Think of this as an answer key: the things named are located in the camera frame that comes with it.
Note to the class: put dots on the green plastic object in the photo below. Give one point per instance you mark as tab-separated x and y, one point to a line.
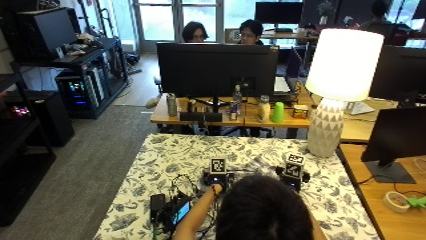
416	202

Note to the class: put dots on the green plastic cup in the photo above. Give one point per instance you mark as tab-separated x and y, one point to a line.
278	112

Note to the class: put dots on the black background monitor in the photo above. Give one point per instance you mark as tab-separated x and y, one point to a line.
278	12

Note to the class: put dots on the person's right hand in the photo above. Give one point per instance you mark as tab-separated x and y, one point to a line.
293	181

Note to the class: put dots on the black box on shelf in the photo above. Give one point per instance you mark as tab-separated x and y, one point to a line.
41	31

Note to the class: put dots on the black metal shelf rack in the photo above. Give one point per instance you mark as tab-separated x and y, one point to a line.
94	56

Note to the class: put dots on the white table lamp patterned base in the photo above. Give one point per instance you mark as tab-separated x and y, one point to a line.
341	66

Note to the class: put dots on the clear plastic bottle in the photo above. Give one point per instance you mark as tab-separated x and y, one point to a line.
237	95

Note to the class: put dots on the wooden side desk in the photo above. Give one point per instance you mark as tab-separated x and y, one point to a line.
390	216

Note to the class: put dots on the yellow small box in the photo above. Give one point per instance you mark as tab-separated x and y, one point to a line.
299	112

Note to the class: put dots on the large black monitor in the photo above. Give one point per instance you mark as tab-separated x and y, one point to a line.
213	70

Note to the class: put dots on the the person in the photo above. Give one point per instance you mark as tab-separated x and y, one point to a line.
261	210

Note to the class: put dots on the black monitor on stand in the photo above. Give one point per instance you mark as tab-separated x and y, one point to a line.
396	133

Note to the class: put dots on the white marker cube glove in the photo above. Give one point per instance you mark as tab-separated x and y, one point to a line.
294	165
217	165

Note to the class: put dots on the black low shelf unit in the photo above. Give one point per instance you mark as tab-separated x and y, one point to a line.
17	156

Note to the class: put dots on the open laptop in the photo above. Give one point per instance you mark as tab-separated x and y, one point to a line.
281	85

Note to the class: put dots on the floral blue white tablecloth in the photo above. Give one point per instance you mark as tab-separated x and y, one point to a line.
167	160

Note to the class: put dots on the black device with lit screen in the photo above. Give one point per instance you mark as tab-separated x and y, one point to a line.
179	211

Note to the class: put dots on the black power adapter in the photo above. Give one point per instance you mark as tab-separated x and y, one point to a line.
155	203

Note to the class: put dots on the roll of beige tape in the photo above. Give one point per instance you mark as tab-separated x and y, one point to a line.
395	201

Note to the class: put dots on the silver metal tumbler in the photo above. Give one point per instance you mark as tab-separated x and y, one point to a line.
170	104

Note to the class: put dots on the computer tower with coloured lights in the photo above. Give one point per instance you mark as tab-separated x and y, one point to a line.
80	90

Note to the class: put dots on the person's left hand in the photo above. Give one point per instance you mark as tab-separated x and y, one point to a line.
211	181

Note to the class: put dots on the black computer tower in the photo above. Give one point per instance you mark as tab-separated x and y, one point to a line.
46	116

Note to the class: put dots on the white marker cube left glove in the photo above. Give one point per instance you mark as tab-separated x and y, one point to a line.
217	165

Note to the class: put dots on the white marker cube right glove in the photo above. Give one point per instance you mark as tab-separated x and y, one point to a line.
294	165

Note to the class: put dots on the blue drink can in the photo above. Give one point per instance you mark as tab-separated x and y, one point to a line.
233	111

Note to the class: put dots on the black monitor behind lamp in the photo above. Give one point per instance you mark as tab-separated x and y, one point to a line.
399	73

